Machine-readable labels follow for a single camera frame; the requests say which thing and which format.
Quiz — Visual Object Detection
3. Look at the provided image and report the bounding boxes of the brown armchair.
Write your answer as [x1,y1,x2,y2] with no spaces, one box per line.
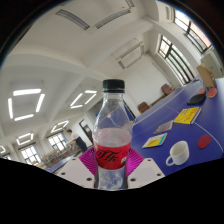
[137,101,152,115]
[160,83,175,97]

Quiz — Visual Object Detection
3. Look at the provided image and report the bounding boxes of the blue partition panels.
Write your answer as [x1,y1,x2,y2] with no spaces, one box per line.
[123,100,136,123]

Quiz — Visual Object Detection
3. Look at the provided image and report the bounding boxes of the large multi-pane window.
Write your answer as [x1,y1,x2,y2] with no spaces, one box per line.
[173,9,214,54]

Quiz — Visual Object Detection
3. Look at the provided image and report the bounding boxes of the ceiling air conditioner unit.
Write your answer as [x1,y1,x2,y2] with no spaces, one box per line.
[111,38,148,70]

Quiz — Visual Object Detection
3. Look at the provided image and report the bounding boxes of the ceiling strip lights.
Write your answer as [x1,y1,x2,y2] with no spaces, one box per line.
[0,87,98,161]

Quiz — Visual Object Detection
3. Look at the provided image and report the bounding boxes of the small yellow and blue book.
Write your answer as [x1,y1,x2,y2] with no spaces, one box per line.
[141,132,169,149]

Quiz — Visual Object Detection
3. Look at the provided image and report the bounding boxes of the dark wooden door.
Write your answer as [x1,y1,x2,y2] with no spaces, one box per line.
[78,119,94,144]

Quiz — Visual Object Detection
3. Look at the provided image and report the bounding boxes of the tall glass door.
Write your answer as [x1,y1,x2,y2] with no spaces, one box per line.
[157,34,196,86]

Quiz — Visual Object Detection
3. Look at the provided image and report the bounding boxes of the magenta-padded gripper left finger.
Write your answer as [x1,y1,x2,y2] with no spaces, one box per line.
[56,147,98,189]

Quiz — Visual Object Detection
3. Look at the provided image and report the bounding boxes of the flat round red coaster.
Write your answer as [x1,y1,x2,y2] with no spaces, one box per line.
[196,133,212,150]

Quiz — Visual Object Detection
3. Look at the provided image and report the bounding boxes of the bookshelf with books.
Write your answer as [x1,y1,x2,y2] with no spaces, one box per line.
[36,146,81,169]

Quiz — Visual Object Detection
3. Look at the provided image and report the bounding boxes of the clear bottle with red label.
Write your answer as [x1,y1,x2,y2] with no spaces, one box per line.
[92,78,134,191]

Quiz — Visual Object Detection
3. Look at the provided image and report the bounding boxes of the cardboard file holder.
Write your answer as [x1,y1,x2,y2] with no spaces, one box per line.
[195,63,217,88]

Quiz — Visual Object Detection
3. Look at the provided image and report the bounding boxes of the white mug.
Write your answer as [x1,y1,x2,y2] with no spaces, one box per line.
[165,140,190,167]

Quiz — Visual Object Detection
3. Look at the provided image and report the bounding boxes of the white two-door cabinet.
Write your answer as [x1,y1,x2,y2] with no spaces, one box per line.
[201,49,224,79]

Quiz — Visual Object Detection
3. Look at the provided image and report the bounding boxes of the low wooden coffee table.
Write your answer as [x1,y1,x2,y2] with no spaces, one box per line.
[150,94,167,107]

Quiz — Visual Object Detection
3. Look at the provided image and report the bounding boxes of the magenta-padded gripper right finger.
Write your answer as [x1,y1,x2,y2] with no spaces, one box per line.
[125,147,166,190]

